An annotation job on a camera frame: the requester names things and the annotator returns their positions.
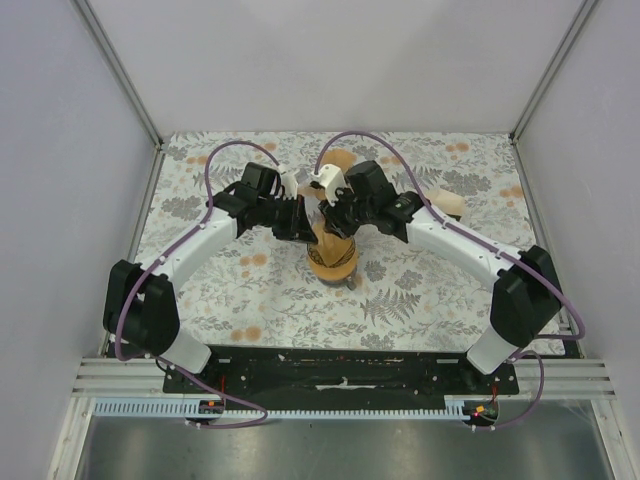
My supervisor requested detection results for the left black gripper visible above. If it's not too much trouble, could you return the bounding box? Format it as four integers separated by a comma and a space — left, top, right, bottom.
257, 194, 318, 245

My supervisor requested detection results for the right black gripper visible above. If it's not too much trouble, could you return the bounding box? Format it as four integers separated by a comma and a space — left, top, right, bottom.
319, 184, 376, 241

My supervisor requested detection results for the brown paper coffee filter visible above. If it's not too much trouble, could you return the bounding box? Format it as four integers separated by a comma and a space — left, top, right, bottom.
321, 148, 357, 173

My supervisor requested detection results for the orange coffee filter box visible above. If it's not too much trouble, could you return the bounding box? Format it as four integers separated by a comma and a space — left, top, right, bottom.
426, 188, 466, 220

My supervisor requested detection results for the grey glass carafe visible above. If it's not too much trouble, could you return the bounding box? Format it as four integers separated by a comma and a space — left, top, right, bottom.
322, 277, 357, 291

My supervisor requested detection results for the grey glass dripper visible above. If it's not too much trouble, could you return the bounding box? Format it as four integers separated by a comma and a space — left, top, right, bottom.
307, 239, 356, 266

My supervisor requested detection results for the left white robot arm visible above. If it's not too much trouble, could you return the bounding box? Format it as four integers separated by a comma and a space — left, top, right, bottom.
103, 162, 317, 393

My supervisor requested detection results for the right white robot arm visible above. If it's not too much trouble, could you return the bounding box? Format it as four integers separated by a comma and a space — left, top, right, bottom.
311, 161, 561, 394

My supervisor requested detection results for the floral tablecloth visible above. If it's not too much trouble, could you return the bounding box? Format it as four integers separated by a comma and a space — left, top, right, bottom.
137, 132, 535, 351

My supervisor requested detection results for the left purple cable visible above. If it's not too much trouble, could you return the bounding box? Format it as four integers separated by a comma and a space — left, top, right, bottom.
113, 141, 289, 362

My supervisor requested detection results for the purple cable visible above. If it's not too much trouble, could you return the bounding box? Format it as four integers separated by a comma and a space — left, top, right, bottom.
316, 130, 586, 431
113, 141, 289, 362

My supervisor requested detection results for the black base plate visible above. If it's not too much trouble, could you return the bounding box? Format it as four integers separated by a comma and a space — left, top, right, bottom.
162, 341, 519, 412

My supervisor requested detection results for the white cable duct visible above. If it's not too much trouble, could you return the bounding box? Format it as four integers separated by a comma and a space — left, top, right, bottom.
93, 397, 471, 421

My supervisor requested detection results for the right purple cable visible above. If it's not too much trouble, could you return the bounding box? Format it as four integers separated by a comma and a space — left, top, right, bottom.
316, 130, 586, 431

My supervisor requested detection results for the aluminium frame rail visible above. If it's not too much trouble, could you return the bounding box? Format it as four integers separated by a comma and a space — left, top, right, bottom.
515, 358, 616, 400

